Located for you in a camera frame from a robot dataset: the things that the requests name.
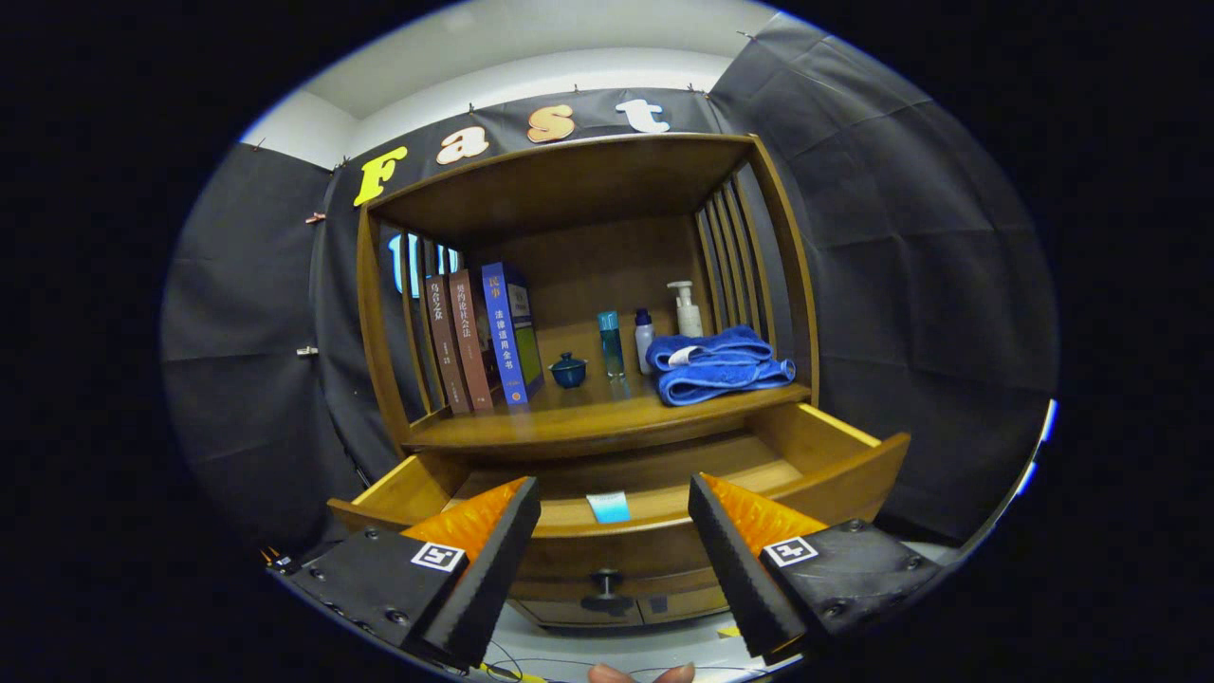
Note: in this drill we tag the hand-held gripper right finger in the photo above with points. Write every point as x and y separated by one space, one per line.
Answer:
740 574

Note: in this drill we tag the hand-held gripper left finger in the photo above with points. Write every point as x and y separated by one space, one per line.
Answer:
493 574

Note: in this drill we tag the wooden drawer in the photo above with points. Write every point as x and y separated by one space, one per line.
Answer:
616 555

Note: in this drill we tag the light blue tube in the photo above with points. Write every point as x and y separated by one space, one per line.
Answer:
608 507

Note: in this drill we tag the wooden cabinet door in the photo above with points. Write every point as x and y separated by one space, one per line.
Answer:
688 605
569 615

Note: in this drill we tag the wooden countertop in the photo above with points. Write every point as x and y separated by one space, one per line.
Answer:
569 417

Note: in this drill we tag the wooden cabinet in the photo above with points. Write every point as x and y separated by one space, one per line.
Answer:
569 190

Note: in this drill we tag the blue folded towel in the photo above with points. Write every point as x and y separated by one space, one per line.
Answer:
721 375

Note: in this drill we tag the dark blue lidded teacup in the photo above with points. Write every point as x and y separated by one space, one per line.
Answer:
569 372

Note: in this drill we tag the dark brown book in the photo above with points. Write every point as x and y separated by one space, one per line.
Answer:
444 346

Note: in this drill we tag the reddish brown book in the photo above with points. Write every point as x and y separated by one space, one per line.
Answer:
469 337

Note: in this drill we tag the blue book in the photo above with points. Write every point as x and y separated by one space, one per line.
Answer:
503 332

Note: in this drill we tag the small white bottle blue cap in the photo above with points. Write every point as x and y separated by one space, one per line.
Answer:
644 343

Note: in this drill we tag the teal clear bottle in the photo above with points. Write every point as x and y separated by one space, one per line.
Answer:
612 346

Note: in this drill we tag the white pump bottle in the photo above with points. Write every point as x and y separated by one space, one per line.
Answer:
689 318

